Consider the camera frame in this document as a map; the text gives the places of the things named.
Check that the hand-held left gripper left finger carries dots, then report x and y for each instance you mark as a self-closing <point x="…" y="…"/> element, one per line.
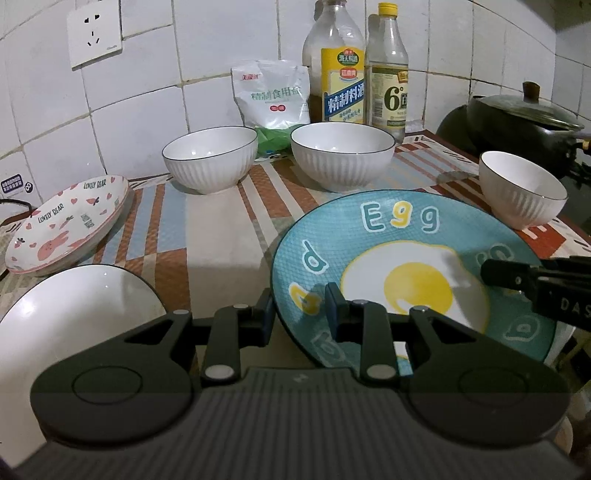
<point x="265" y="310"/>

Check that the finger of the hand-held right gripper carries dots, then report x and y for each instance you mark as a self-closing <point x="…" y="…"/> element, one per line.
<point x="505" y="276"/>

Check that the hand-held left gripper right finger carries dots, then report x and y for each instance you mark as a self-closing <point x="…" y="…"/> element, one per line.
<point x="332" y="307"/>

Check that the blue egg print plate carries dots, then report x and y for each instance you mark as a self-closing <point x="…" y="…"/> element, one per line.
<point x="364" y="244"/>

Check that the small white ribbed bowl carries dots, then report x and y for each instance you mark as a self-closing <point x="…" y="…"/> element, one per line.
<point x="519" y="198"/>

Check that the plain white plate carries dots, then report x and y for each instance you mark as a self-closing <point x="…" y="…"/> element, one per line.
<point x="74" y="314"/>

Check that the pink bear print plate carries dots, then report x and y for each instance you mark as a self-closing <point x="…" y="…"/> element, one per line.
<point x="69" y="226"/>

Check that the striped table mat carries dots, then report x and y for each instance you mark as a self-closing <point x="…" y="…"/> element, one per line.
<point x="221" y="230"/>

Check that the black wok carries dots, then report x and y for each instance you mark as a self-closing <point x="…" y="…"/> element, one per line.
<point x="531" y="143"/>

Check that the glass wok lid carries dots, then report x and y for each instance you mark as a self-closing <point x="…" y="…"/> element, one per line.
<point x="521" y="108"/>

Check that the white salt bag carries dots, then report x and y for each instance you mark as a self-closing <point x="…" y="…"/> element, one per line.
<point x="270" y="97"/>

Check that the clear yellow cap vinegar bottle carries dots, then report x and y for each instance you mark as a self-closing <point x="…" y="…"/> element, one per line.
<point x="390" y="92"/>

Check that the yellow label cooking wine bottle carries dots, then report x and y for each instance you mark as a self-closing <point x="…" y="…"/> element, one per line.
<point x="341" y="83"/>

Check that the dark wall sticker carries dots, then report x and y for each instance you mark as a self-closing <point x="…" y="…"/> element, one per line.
<point x="14" y="184"/>

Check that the white wall socket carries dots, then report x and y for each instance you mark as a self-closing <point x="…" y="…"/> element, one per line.
<point x="94" y="34"/>

